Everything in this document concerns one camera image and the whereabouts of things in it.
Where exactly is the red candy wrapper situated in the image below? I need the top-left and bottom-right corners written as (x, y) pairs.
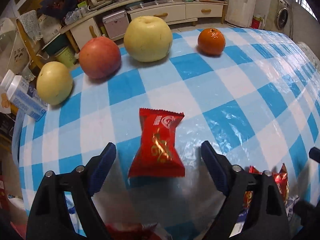
top-left (128, 108), bottom-right (185, 178)

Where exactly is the blue checkered tablecloth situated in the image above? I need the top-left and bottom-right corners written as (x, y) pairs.
top-left (19, 28), bottom-right (319, 239)

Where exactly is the white blue plastic bottle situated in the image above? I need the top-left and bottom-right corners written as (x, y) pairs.
top-left (1, 70), bottom-right (48, 121)

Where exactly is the yellow-green pear left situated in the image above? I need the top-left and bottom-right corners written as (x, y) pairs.
top-left (36, 61), bottom-right (73, 106)

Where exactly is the washing machine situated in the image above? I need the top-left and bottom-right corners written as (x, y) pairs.
top-left (264, 0), bottom-right (290, 33)

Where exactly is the orange tangerine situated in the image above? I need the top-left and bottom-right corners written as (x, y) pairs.
top-left (197, 28), bottom-right (226, 56)

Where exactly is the wooden dining chair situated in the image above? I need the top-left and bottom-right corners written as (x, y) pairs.
top-left (16, 19), bottom-right (44, 69)

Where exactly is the green plastic bucket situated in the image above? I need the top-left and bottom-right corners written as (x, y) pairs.
top-left (42, 34), bottom-right (76, 68)

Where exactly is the red apple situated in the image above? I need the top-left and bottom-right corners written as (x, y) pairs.
top-left (79, 36), bottom-right (121, 79)

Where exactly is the white curtain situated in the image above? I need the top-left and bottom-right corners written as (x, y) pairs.
top-left (225, 0), bottom-right (256, 28)

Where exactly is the large yellow pear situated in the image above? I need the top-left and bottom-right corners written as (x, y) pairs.
top-left (124, 16), bottom-right (173, 62)

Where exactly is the pink storage box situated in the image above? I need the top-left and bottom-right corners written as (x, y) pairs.
top-left (102, 10), bottom-right (129, 40)

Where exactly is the cream TV cabinet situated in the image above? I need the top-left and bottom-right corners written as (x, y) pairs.
top-left (60, 0), bottom-right (228, 49)

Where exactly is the dark blue flower bouquet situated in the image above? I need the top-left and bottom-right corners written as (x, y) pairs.
top-left (37, 0), bottom-right (78, 20)

